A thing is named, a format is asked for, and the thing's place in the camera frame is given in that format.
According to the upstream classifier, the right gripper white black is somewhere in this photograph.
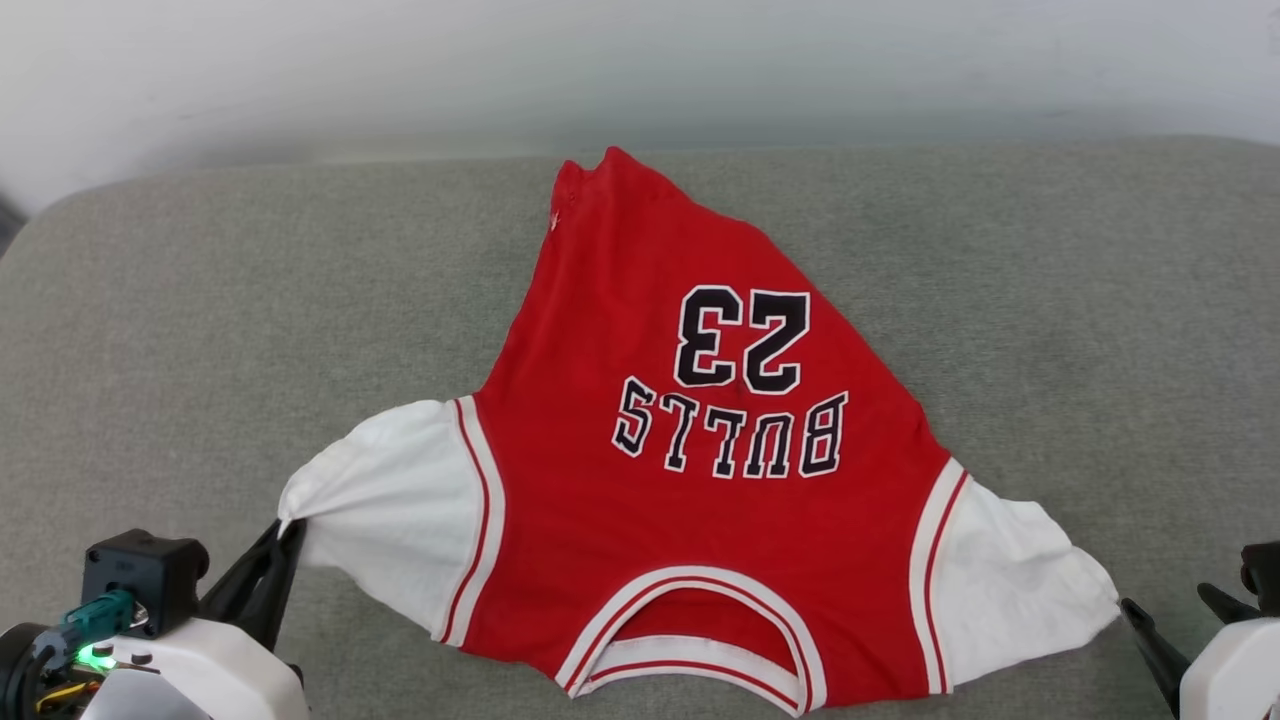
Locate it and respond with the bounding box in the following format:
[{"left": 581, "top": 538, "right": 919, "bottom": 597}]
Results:
[{"left": 1119, "top": 582, "right": 1280, "bottom": 720}]

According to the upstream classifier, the red white basketball jersey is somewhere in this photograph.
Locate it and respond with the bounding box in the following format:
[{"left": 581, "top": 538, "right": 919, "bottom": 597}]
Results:
[{"left": 278, "top": 146, "right": 1121, "bottom": 717}]

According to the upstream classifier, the grey fabric sofa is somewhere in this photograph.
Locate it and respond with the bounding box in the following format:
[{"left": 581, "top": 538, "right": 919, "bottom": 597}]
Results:
[{"left": 0, "top": 135, "right": 1280, "bottom": 720}]

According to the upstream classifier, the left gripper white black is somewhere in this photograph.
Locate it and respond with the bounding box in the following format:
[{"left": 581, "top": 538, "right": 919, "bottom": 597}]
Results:
[{"left": 78, "top": 518, "right": 312, "bottom": 720}]

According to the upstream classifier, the teal left cable connector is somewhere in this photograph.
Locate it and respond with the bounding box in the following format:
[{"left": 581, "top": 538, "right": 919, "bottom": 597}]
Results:
[{"left": 58, "top": 589, "right": 138, "bottom": 653}]

